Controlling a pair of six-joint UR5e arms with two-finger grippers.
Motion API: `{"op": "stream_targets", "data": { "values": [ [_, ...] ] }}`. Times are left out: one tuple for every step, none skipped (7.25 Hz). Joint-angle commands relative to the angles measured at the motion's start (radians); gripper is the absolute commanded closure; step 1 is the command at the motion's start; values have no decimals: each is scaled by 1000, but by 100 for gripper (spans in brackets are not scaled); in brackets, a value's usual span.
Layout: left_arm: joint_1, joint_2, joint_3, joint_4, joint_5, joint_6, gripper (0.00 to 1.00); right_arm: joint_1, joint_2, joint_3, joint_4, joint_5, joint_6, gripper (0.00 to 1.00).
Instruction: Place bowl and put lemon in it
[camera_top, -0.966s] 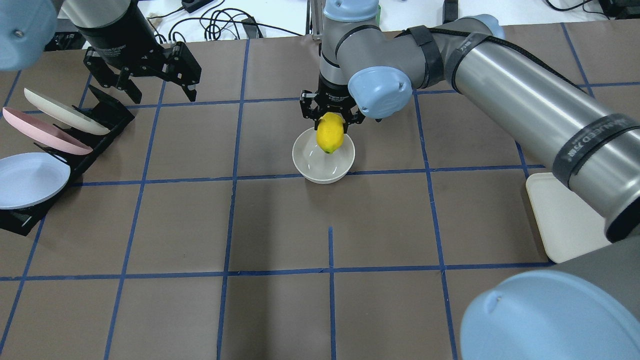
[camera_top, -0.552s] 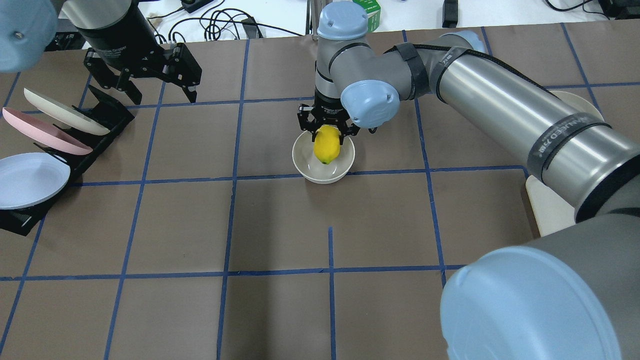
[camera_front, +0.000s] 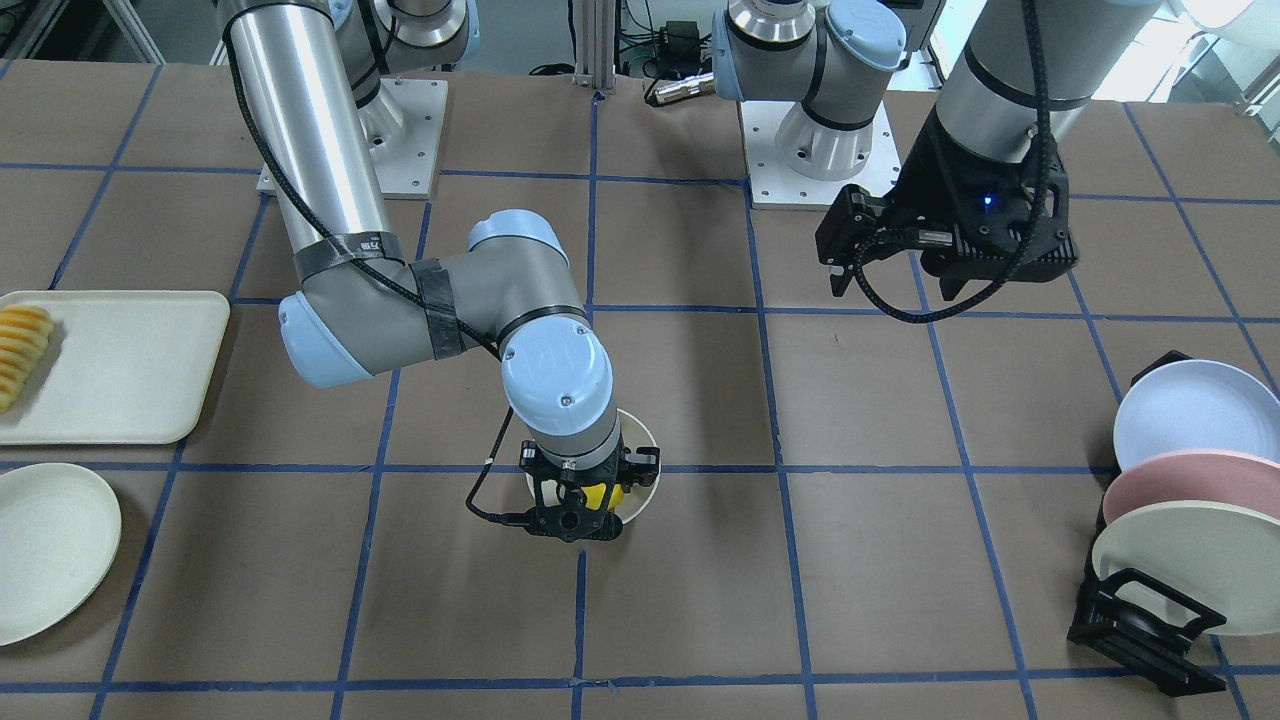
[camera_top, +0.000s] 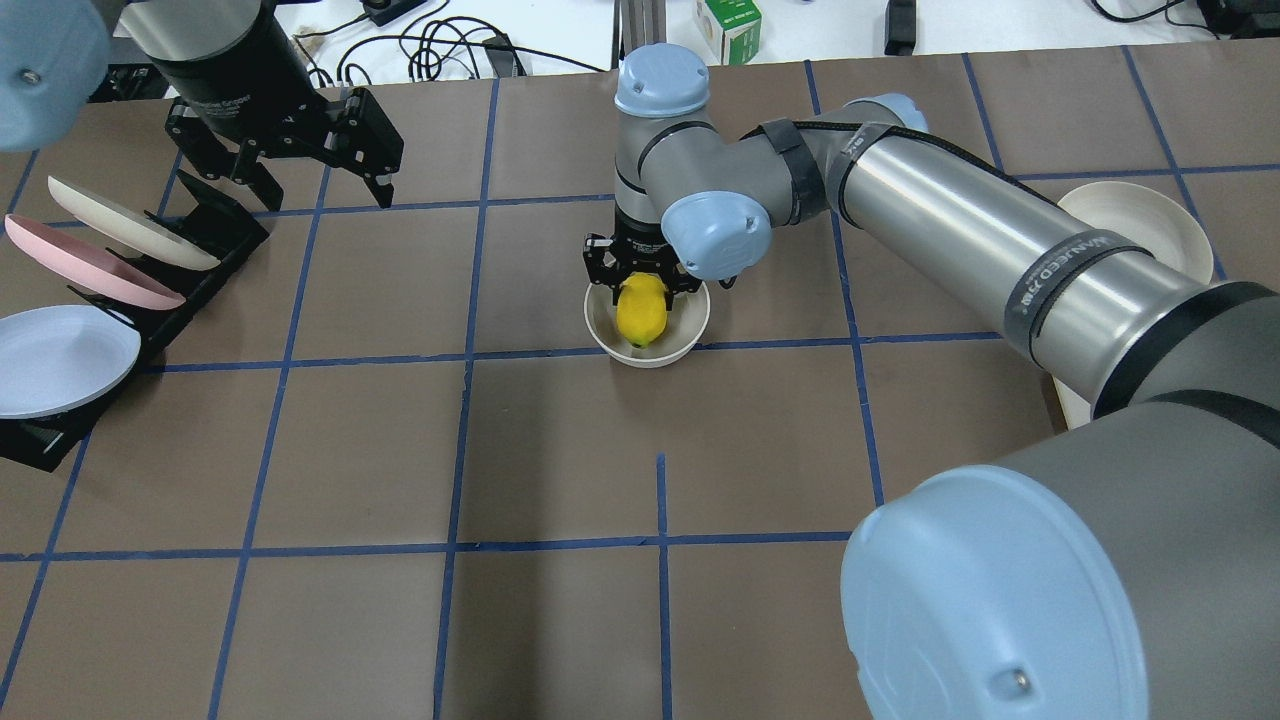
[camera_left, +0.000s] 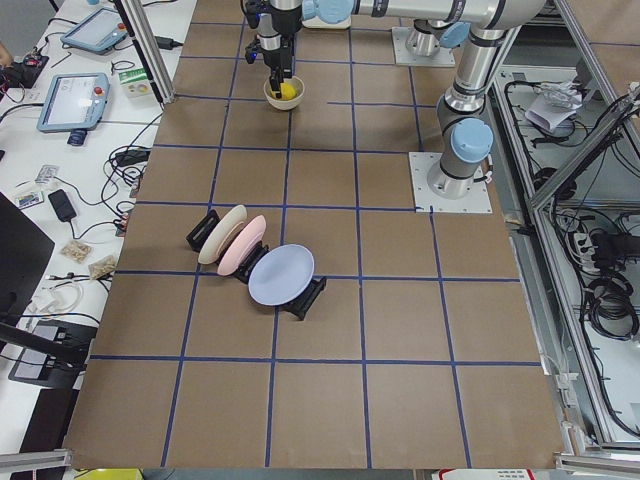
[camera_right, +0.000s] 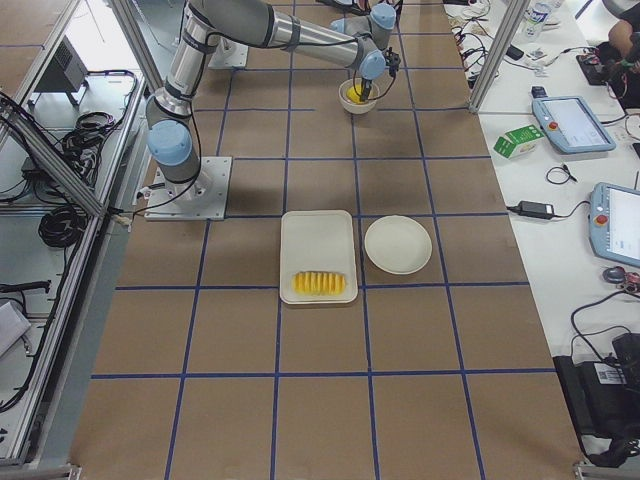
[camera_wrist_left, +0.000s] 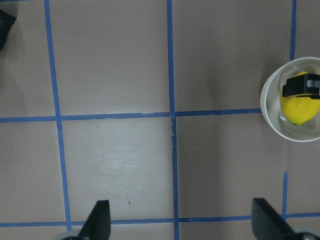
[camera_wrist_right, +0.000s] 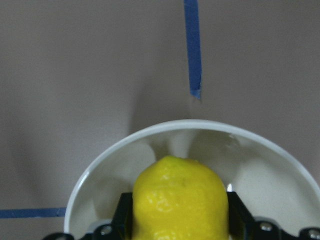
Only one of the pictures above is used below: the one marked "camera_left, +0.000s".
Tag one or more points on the cream rectangular tray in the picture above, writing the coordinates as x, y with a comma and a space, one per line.
317, 23

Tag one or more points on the yellow lemon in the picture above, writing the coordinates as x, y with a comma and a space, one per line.
288, 92

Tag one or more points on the black phone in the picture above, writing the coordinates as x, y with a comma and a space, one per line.
62, 205

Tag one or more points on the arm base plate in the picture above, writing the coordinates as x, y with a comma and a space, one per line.
414, 48
435, 192

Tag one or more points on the black dish rack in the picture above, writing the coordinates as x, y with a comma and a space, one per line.
298, 306

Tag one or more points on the cream plate in rack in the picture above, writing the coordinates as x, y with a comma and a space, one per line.
221, 235

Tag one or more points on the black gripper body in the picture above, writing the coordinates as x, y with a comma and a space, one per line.
274, 56

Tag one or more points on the pink plate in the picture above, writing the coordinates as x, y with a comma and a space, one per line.
242, 245

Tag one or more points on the black power adapter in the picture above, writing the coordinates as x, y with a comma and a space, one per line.
167, 43

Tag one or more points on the aluminium frame post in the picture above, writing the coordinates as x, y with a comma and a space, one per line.
139, 29

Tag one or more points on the green white carton box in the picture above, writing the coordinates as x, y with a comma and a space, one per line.
134, 83

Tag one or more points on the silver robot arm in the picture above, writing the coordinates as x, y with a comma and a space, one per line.
467, 138
448, 28

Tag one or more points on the white bowl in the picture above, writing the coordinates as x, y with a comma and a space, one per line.
297, 83

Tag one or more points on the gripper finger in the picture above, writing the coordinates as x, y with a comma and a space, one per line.
287, 73
275, 83

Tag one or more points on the black monitor stand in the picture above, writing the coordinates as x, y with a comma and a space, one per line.
54, 353

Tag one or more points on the blue plate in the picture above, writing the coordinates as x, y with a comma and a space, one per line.
281, 275

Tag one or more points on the blue teach pendant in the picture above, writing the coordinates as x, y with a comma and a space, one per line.
74, 101
97, 33

